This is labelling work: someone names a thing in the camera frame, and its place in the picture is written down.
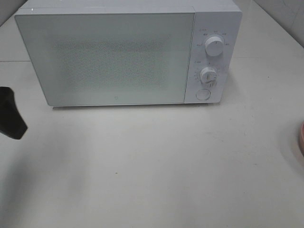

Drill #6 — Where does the pink round plate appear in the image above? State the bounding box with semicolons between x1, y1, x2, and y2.
298;122;304;156

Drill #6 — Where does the round white door button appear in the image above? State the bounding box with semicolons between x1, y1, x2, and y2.
196;89;211;101

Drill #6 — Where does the white timer knob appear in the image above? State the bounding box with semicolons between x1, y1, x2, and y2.
199;66;218;84

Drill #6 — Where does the white microwave oven body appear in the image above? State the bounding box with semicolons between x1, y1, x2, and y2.
14;0;242;105

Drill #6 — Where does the upper white power knob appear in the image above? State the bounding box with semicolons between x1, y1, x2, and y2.
205;34;224;57

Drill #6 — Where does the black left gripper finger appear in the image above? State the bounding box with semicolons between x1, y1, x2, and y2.
0;86;28;140

